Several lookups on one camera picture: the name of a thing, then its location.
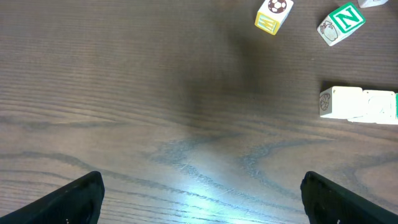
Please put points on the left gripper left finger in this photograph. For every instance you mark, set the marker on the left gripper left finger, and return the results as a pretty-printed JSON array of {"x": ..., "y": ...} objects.
[{"x": 78, "y": 202}]

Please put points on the green N block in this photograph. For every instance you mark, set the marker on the green N block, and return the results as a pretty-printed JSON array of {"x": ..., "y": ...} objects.
[{"x": 340, "y": 24}]

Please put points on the cream picture block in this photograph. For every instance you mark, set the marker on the cream picture block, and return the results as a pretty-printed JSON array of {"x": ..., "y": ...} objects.
[{"x": 272, "y": 14}]

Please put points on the green R block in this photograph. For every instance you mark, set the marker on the green R block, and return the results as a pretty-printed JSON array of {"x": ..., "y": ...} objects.
[{"x": 389, "y": 112}]

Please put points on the yellow C block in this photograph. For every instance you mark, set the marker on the yellow C block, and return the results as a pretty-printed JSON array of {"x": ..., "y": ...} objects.
[{"x": 341, "y": 102}]

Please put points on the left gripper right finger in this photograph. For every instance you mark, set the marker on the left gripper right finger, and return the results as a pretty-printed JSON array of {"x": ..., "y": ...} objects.
[{"x": 326, "y": 202}]

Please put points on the yellow O block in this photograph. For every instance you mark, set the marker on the yellow O block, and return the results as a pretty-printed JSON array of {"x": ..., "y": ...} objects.
[{"x": 380, "y": 107}]

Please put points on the red A block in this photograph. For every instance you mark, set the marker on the red A block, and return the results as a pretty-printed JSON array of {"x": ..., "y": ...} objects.
[{"x": 371, "y": 3}]

